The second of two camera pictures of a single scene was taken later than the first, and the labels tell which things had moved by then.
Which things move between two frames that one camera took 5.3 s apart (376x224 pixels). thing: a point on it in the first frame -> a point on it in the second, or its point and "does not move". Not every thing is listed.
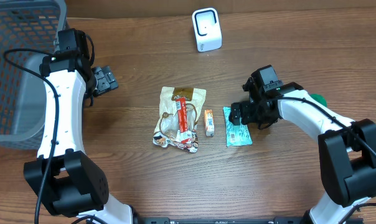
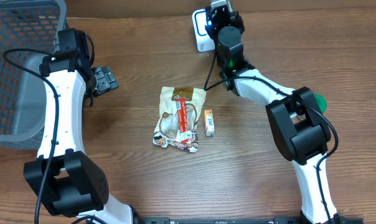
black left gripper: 104,80 does not move
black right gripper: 240,112 -> 221,15
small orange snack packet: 209,122 does not move
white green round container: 319,99 does not move
